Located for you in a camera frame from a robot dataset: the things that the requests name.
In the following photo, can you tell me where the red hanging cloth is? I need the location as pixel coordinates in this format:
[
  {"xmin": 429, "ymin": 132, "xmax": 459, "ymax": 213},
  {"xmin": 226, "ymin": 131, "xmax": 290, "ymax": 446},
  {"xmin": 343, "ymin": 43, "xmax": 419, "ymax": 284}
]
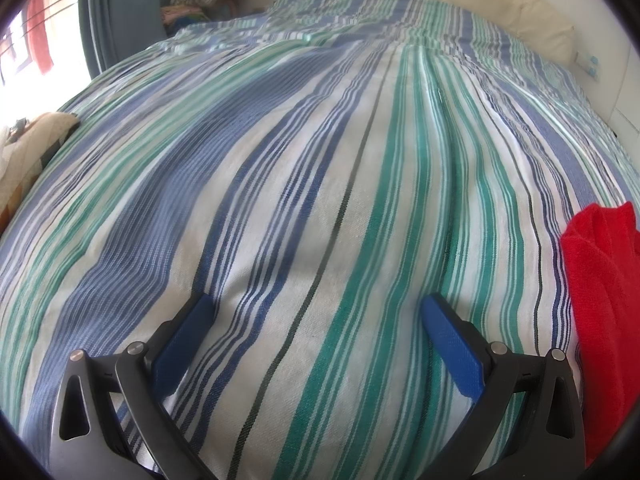
[{"xmin": 26, "ymin": 0, "xmax": 55, "ymax": 73}]

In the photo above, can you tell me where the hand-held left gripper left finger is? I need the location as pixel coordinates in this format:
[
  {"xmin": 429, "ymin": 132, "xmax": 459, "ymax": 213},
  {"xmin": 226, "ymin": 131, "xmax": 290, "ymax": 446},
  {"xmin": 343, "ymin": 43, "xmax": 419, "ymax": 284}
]
[{"xmin": 49, "ymin": 294, "xmax": 221, "ymax": 480}]

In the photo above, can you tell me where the wall socket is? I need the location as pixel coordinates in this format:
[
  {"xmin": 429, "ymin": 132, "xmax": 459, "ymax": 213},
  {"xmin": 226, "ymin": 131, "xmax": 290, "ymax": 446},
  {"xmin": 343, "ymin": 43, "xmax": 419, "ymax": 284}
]
[{"xmin": 575, "ymin": 50, "xmax": 601, "ymax": 78}]

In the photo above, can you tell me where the blue curtain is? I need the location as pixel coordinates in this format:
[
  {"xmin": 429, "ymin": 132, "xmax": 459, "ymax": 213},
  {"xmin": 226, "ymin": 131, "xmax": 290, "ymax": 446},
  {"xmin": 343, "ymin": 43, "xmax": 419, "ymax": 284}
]
[{"xmin": 79, "ymin": 0, "xmax": 166, "ymax": 81}]

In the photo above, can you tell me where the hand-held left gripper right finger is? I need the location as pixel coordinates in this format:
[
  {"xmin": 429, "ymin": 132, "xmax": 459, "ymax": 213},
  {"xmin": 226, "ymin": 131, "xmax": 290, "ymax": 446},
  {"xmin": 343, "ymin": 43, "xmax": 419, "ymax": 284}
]
[{"xmin": 421, "ymin": 294, "xmax": 585, "ymax": 480}]

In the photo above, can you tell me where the striped bedspread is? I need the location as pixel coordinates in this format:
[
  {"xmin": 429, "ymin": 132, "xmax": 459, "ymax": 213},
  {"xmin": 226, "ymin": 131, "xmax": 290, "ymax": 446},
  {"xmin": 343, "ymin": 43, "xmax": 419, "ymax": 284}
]
[{"xmin": 0, "ymin": 0, "xmax": 638, "ymax": 480}]

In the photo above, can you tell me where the red knit sweater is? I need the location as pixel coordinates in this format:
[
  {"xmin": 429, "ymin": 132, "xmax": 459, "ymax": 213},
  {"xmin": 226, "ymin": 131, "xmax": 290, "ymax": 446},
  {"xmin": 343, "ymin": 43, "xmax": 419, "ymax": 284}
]
[{"xmin": 560, "ymin": 201, "xmax": 640, "ymax": 471}]

